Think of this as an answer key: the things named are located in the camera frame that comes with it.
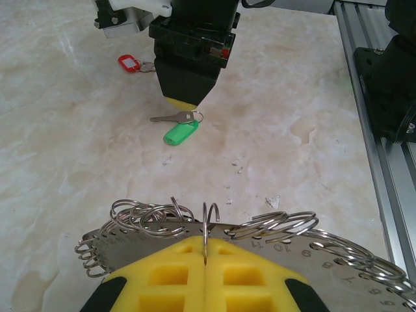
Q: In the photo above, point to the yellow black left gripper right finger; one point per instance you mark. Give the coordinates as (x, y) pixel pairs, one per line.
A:
(247, 260)

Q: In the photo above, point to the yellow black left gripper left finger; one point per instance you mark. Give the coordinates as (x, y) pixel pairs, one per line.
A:
(169, 260)

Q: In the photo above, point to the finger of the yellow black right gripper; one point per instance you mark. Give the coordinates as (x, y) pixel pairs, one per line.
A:
(185, 81)

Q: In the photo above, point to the key with green tag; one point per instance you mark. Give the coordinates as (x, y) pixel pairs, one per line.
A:
(180, 133)

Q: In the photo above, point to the key with red tag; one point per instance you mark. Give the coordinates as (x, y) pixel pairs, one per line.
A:
(125, 63)

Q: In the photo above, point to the numbered metal disc with keyrings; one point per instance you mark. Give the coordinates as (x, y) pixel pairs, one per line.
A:
(325, 256)

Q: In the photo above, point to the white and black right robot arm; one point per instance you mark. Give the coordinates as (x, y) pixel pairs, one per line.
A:
(383, 84)

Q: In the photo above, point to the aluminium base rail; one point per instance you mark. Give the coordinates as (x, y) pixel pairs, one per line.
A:
(390, 182)

